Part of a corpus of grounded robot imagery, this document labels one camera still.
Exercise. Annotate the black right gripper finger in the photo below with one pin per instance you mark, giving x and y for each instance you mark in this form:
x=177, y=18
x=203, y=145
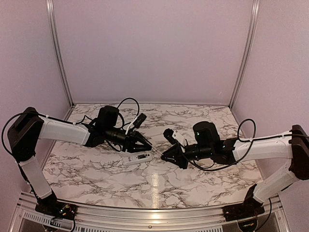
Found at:
x=178, y=161
x=171, y=153

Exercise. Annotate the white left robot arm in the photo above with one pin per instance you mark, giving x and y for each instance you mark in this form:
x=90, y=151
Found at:
x=30, y=126

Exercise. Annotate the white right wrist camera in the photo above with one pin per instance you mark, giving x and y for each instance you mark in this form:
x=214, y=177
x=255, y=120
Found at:
x=179, y=138

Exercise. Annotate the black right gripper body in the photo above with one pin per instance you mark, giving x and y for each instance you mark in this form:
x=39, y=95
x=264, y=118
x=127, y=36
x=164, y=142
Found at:
x=204, y=151

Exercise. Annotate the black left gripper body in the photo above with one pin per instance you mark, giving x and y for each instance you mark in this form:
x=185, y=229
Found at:
x=127, y=144

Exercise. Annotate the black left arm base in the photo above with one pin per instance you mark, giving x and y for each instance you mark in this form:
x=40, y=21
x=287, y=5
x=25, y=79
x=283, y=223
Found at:
x=56, y=209

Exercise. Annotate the aluminium frame post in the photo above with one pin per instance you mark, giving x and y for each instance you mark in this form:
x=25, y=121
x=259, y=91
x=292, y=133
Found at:
x=56, y=44
x=246, y=53

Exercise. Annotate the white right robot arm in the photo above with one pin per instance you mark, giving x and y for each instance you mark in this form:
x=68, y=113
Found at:
x=291, y=145

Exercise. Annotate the aluminium frame right post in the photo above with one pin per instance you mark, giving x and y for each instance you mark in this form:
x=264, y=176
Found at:
x=246, y=53

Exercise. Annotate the aluminium front rail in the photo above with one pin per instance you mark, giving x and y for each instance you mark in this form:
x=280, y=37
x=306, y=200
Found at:
x=95, y=218

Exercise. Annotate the aluminium frame left post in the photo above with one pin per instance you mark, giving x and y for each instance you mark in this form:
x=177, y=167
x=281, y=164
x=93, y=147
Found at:
x=56, y=44

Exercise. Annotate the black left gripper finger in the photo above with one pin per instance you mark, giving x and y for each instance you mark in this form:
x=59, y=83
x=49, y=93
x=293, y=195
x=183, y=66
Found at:
x=141, y=140
x=139, y=148

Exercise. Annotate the white remote control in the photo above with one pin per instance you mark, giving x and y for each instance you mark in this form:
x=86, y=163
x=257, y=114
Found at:
x=137, y=159

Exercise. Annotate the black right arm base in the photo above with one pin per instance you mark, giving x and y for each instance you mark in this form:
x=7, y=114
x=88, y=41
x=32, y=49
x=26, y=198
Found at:
x=248, y=208

